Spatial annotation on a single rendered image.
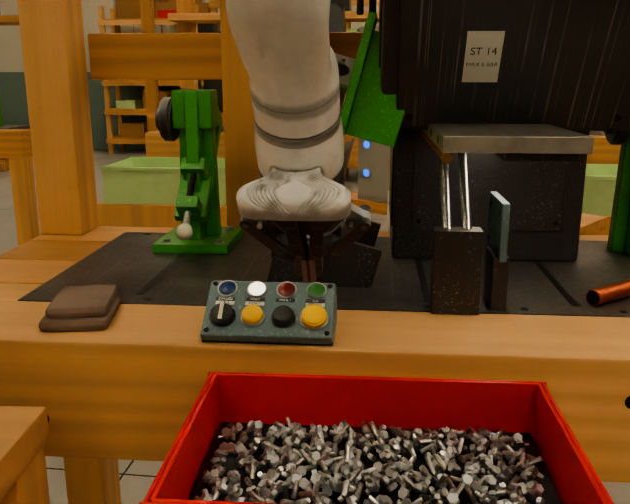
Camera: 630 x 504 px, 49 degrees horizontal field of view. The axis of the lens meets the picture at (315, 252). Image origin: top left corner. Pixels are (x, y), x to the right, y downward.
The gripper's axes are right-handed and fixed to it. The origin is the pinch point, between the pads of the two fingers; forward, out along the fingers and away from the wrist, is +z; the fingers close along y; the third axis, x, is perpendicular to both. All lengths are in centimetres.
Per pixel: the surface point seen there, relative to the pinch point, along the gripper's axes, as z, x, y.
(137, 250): 35, -31, 34
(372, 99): 3.1, -31.4, -6.1
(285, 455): -0.4, 20.8, 0.4
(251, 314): 8.6, 0.4, 6.9
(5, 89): 614, -870, 604
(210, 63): 24, -72, 26
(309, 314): 8.6, 0.2, 0.4
